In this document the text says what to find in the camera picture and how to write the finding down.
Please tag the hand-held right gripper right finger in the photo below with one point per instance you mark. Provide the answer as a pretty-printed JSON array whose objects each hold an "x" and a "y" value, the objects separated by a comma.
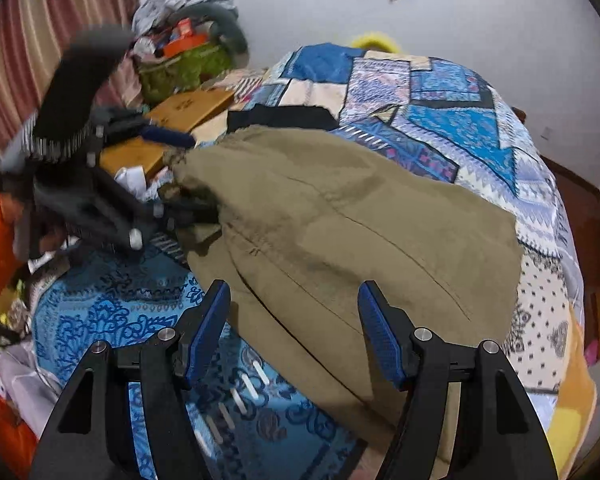
[{"x": 380, "y": 340}]

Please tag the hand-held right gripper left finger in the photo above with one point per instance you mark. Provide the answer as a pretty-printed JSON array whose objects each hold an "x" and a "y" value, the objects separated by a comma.
[{"x": 207, "y": 325}]

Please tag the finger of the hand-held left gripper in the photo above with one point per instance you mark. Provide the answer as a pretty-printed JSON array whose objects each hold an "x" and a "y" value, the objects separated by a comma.
[
  {"x": 170, "y": 136},
  {"x": 190, "y": 212}
]

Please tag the olive green pants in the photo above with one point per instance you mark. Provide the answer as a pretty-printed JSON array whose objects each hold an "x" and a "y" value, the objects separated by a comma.
[{"x": 330, "y": 220}]

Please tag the brown cardboard box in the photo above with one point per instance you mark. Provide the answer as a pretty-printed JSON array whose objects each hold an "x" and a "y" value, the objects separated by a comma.
[
  {"x": 190, "y": 106},
  {"x": 132, "y": 157}
]

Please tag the white crumpled paper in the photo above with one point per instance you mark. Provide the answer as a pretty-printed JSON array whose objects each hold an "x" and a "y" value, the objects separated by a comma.
[{"x": 135, "y": 180}]

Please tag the orange box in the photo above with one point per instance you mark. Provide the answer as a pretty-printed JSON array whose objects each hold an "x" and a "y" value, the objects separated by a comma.
[{"x": 182, "y": 45}]

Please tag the black cloth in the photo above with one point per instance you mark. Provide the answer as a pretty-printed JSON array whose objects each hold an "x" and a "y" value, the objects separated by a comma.
[{"x": 280, "y": 117}]

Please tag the striped pink curtain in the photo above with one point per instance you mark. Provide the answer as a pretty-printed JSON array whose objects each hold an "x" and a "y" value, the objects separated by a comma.
[{"x": 45, "y": 25}]

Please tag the white plastic bag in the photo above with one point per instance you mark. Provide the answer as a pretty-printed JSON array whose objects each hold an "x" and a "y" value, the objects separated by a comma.
[{"x": 25, "y": 385}]

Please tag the yellow blanket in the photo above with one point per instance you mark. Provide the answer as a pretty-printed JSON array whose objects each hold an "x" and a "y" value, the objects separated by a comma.
[{"x": 575, "y": 395}]

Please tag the blue patchwork quilt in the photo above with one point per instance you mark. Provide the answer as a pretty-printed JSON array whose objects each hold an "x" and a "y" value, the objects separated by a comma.
[{"x": 430, "y": 125}]

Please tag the yellow round object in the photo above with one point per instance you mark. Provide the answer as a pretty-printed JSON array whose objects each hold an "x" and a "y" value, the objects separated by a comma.
[{"x": 372, "y": 40}]

